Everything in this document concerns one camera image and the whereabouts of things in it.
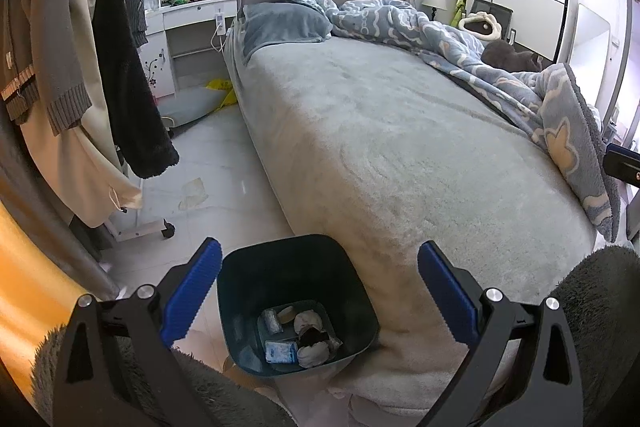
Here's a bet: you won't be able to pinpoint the white flower-shaped cat bed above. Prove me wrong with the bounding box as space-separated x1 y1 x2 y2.
457 12 503 40

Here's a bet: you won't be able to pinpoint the bubble wrap packet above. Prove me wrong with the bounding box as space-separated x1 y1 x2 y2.
258 307 284 334

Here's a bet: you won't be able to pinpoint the white bag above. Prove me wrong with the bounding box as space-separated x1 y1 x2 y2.
294 309 328 335

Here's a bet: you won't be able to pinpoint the grey bed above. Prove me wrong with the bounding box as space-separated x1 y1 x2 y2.
222 0 601 413

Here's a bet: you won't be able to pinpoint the white dressing table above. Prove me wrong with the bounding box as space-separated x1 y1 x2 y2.
142 0 240 100

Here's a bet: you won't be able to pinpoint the white clothes rack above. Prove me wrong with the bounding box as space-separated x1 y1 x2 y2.
107 207 176 242

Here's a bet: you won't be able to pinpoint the blue-grey pillow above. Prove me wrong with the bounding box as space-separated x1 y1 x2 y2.
242 3 333 65

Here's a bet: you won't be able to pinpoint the grey cardigan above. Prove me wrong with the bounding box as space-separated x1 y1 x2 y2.
0 0 93 135

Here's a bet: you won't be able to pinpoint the blue white tissue pack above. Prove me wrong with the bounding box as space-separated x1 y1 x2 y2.
265 339 299 364

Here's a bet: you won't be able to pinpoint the white sock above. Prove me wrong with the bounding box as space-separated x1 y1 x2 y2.
297 342 333 368

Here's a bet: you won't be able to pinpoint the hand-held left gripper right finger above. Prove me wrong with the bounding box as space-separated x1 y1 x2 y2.
417 241 586 427

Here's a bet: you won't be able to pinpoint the black fuzzy coat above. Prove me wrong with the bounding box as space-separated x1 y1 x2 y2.
92 0 180 179

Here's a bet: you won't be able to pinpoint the blue patterned blanket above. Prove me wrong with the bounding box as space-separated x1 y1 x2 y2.
259 0 621 243

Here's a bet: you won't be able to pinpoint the person's grey fuzzy pants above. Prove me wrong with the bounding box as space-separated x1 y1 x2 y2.
30 243 640 427

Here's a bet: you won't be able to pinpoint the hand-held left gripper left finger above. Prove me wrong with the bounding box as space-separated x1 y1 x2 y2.
52 237 223 427

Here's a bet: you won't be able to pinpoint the dark teal trash bin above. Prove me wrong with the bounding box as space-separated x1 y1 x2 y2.
216 234 379 378

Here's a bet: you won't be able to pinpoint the yellow plastic bag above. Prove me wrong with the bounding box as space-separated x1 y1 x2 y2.
206 78 238 110

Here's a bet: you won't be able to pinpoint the white tall cabinet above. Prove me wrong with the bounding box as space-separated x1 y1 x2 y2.
570 3 612 118

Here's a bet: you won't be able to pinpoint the grey cat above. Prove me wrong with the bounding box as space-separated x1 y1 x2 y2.
481 39 543 72

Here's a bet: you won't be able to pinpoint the beige coat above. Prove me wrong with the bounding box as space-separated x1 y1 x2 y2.
0 0 143 228

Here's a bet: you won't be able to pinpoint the grey cushion stool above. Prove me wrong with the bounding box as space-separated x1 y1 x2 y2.
159 87 221 138

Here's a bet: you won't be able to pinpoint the black box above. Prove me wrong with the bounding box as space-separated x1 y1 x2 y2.
470 0 514 42

